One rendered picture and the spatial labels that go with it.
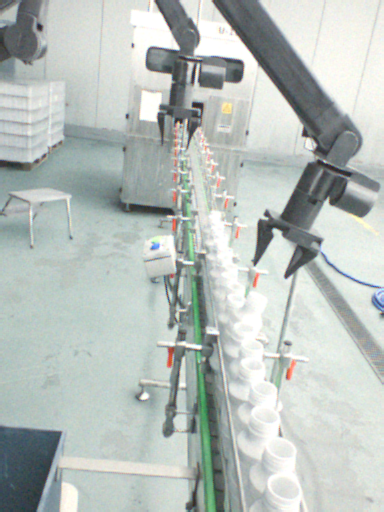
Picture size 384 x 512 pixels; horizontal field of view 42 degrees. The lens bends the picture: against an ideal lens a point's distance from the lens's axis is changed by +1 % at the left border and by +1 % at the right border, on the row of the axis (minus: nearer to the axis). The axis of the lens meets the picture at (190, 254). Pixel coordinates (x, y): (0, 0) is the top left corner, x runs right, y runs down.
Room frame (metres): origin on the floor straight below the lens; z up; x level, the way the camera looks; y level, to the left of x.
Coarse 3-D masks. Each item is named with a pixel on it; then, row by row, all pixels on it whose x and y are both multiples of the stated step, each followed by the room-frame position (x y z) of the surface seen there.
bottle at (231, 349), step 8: (240, 328) 0.79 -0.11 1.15; (248, 328) 0.79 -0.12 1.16; (232, 336) 0.77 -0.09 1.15; (240, 336) 0.76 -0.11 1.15; (248, 336) 0.76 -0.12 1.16; (224, 344) 0.78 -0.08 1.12; (232, 344) 0.76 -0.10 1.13; (240, 344) 0.76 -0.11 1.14; (224, 352) 0.76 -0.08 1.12; (232, 352) 0.75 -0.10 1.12; (224, 360) 0.76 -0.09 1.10; (232, 360) 0.75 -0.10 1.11; (224, 368) 0.75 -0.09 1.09; (216, 384) 0.77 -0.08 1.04
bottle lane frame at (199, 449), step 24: (192, 240) 1.73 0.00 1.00; (192, 288) 1.30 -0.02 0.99; (192, 312) 1.20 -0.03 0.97; (192, 336) 1.10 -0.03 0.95; (192, 360) 1.01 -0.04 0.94; (192, 384) 0.94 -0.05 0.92; (192, 408) 0.88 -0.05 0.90; (192, 456) 0.76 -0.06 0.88; (192, 480) 0.72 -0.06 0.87; (216, 504) 0.55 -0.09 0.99
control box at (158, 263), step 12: (168, 240) 1.32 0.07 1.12; (144, 252) 1.26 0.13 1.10; (156, 252) 1.24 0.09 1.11; (168, 252) 1.24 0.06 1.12; (156, 264) 1.24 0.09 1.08; (168, 264) 1.24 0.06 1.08; (156, 276) 1.24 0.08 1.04; (168, 276) 1.30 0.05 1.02; (168, 288) 1.31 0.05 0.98; (168, 300) 1.34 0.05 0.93; (180, 300) 1.31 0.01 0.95; (180, 312) 1.49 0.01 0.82
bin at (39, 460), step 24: (0, 432) 0.70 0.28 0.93; (24, 432) 0.70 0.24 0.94; (48, 432) 0.70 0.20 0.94; (0, 456) 0.70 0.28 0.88; (24, 456) 0.70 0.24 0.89; (48, 456) 0.70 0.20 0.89; (72, 456) 0.67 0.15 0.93; (0, 480) 0.70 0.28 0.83; (24, 480) 0.70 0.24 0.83; (48, 480) 0.59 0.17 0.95; (0, 504) 0.70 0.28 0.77; (24, 504) 0.70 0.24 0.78; (48, 504) 0.60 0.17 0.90
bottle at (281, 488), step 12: (276, 480) 0.44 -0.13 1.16; (288, 480) 0.43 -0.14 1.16; (264, 492) 0.42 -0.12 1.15; (276, 492) 0.44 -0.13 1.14; (288, 492) 0.43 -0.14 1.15; (300, 492) 0.42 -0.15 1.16; (252, 504) 0.43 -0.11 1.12; (264, 504) 0.41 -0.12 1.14; (276, 504) 0.40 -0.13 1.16; (288, 504) 0.40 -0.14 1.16
